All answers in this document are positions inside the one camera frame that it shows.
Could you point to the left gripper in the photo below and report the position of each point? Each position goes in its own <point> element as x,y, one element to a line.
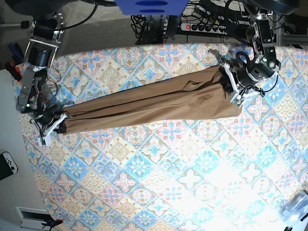
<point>239,85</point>

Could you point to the brown t-shirt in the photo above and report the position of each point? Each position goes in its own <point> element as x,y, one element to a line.
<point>194,96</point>

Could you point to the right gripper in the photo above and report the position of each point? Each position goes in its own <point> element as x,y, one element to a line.
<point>48,121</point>

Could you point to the white power strip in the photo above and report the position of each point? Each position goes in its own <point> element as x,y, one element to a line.
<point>194,27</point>

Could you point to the patterned tablecloth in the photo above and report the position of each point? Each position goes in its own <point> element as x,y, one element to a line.
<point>231,174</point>

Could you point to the white floor vent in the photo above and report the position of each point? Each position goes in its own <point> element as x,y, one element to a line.
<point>32,219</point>

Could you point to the clear plastic box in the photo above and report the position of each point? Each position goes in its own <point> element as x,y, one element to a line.
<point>296,209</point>

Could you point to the black clamp bottom edge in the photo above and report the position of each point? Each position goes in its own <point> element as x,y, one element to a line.
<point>51,222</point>

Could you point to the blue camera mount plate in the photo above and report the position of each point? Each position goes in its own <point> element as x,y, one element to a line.
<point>151,7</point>

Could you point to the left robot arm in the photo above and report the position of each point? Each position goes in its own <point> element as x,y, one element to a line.
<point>264,64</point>

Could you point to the blue handled tool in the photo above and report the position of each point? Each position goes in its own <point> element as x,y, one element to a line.
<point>16,51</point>

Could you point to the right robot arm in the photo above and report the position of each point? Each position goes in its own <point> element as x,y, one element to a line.
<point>45,40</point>

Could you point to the game console with white controller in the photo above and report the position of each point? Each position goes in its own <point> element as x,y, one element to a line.
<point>8,166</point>

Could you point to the red and black clamp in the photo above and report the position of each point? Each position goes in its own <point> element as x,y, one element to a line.
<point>14,71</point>

